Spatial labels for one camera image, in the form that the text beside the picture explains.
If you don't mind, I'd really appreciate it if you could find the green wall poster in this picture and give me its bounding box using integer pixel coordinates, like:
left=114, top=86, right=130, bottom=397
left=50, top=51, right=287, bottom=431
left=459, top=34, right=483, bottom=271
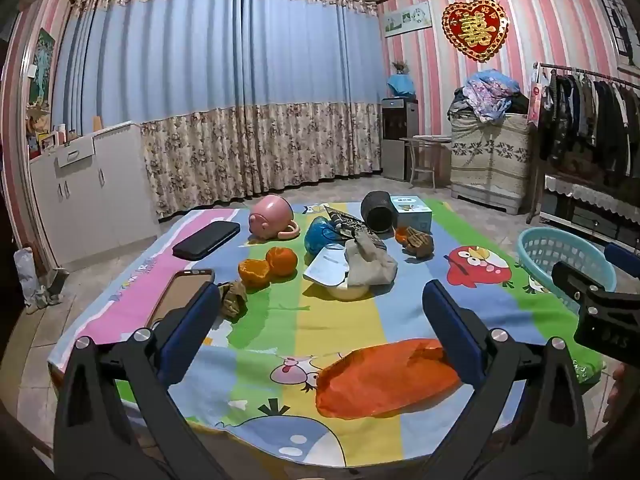
left=27, top=27, right=56, bottom=111

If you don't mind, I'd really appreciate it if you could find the peeled orange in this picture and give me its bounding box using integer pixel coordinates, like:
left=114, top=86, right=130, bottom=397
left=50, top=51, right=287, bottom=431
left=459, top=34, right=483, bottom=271
left=239, top=258, right=274, bottom=289

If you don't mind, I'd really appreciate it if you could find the white paper lid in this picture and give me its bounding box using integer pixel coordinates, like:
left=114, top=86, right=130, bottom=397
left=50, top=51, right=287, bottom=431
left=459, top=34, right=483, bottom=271
left=303, top=247, right=351, bottom=288

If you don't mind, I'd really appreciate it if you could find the cartoon bird printed mat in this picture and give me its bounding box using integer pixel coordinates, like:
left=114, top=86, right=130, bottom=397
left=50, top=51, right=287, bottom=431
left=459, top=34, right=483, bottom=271
left=47, top=199, right=608, bottom=468

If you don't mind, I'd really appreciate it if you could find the white bowl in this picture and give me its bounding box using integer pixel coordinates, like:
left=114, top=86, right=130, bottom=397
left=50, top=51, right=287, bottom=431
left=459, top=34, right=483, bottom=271
left=312, top=280, right=373, bottom=302

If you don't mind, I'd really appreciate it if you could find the pile of folded clothes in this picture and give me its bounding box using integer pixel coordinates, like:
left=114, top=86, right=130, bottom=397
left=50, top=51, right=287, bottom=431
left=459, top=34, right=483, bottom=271
left=447, top=70, right=531, bottom=123

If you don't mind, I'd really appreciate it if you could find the black cylinder container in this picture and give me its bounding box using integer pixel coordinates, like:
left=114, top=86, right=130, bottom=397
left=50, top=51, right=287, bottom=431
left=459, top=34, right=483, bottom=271
left=360, top=190, right=398, bottom=233

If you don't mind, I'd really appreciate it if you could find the phone with brown case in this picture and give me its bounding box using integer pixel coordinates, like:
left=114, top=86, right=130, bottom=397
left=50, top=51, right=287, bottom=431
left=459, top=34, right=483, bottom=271
left=144, top=268, right=217, bottom=331

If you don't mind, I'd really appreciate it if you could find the person's right hand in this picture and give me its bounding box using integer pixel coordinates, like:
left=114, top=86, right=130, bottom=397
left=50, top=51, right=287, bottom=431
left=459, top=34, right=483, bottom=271
left=602, top=362, right=628, bottom=426

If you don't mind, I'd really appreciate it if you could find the grey plastic bag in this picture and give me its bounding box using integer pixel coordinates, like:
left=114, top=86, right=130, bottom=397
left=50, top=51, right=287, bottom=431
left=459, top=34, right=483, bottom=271
left=14, top=247, right=37, bottom=311

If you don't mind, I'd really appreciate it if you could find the white lace cloth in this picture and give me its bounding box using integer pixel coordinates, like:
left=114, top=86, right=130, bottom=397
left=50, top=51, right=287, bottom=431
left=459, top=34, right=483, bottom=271
left=542, top=172, right=640, bottom=213

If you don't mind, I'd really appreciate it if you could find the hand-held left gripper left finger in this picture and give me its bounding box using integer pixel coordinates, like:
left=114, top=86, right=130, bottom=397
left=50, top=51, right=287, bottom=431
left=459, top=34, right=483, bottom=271
left=52, top=282, right=236, bottom=480

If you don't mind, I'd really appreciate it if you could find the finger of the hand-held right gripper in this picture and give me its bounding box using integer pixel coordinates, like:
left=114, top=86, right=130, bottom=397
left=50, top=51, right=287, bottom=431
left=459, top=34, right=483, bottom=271
left=604, top=243, right=640, bottom=291
left=551, top=261, right=608, bottom=313

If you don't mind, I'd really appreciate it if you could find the pink cup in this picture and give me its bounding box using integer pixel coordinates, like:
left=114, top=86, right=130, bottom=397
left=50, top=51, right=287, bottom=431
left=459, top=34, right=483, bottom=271
left=249, top=194, right=302, bottom=241

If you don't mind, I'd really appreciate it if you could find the small round table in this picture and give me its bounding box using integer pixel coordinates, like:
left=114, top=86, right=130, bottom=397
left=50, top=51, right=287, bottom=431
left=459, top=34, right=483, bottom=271
left=400, top=135, right=452, bottom=190

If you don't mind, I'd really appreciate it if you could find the metal clothes rack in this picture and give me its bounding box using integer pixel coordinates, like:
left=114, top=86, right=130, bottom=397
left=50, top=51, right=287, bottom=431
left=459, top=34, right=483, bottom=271
left=525, top=61, right=640, bottom=226

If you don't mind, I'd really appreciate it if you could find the teal plastic basket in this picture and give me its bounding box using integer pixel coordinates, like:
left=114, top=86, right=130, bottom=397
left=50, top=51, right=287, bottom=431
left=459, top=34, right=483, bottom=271
left=517, top=226, right=618, bottom=316

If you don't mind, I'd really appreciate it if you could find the orange plastic bag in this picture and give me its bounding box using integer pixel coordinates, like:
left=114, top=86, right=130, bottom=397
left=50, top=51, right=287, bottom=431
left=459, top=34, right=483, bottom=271
left=315, top=338, right=463, bottom=420

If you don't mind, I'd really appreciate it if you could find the water dispenser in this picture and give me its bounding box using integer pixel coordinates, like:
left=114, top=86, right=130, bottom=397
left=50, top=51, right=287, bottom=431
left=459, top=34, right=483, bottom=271
left=381, top=99, right=420, bottom=182

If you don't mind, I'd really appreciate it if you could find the blue cloth cover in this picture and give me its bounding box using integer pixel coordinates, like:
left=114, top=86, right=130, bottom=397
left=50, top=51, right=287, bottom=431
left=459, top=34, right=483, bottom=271
left=387, top=74, right=416, bottom=100

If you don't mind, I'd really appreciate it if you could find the blue and floral curtain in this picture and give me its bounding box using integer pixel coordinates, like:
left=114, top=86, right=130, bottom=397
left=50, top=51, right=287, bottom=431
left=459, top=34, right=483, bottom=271
left=52, top=0, right=386, bottom=218

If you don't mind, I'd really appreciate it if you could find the cloth covered cabinet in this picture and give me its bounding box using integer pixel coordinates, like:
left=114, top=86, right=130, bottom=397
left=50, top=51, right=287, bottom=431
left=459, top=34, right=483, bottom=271
left=450, top=112, right=532, bottom=213

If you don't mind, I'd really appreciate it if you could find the blue plastic bag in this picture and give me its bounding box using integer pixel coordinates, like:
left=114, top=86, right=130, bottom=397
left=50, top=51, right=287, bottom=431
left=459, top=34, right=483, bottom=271
left=304, top=216, right=346, bottom=256

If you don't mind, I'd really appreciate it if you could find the framed wall poster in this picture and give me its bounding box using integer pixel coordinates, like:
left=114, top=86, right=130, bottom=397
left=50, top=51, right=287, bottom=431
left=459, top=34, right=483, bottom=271
left=592, top=0, right=640, bottom=68

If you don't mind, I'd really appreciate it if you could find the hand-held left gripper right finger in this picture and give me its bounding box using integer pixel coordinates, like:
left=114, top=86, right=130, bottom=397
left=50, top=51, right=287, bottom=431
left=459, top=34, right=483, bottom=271
left=422, top=280, right=591, bottom=480

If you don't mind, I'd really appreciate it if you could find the whole tangerine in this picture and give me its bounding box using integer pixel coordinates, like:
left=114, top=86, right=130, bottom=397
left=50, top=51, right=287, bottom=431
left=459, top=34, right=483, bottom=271
left=265, top=246, right=299, bottom=277

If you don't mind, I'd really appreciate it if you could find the row of hanging clothes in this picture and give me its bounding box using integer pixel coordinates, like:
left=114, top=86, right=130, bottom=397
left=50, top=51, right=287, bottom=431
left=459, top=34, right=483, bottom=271
left=537, top=70, right=640, bottom=188

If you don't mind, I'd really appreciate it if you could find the patterned snack packet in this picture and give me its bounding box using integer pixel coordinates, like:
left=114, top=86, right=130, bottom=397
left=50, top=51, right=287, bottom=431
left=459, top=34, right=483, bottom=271
left=324, top=204, right=388, bottom=251

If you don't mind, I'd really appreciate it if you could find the red heart wall decoration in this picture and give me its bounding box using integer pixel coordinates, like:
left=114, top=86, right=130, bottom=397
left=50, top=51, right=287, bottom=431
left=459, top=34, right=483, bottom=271
left=441, top=0, right=510, bottom=63

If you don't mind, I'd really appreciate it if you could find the teal tissue box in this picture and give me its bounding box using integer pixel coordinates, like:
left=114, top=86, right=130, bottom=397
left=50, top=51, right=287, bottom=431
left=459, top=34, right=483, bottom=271
left=389, top=195, right=434, bottom=235

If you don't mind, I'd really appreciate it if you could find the white cabinet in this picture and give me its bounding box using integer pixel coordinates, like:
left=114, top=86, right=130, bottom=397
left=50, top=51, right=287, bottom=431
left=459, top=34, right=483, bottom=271
left=27, top=121, right=161, bottom=271

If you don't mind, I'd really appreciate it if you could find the landscape wall picture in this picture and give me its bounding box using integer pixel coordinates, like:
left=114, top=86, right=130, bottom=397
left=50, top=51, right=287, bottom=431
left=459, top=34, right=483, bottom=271
left=384, top=1, right=432, bottom=38

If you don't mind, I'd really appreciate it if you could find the low dark cabinet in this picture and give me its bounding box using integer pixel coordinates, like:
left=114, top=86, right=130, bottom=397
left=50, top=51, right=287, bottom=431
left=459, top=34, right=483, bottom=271
left=539, top=182, right=640, bottom=251

